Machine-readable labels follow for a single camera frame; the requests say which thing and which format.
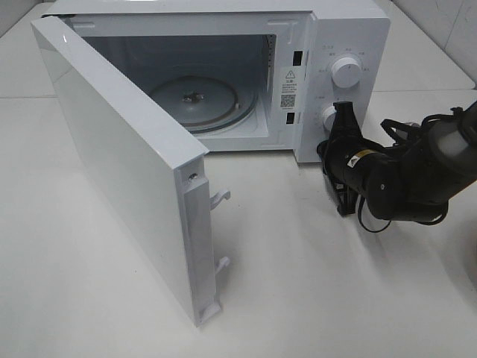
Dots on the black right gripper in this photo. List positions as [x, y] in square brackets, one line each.
[347, 157]

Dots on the white microwave door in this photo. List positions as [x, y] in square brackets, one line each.
[148, 166]

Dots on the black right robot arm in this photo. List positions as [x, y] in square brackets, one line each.
[411, 180]

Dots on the lower white microwave knob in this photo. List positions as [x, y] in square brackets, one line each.
[328, 117]

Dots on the white microwave knob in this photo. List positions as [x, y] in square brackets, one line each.
[328, 117]
[346, 71]

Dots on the upper white microwave knob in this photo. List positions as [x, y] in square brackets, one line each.
[346, 71]

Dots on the white warning label sticker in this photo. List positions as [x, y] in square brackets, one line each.
[288, 88]

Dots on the white microwave oven body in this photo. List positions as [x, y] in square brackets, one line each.
[243, 42]

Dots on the glass microwave turntable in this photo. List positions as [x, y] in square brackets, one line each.
[203, 104]

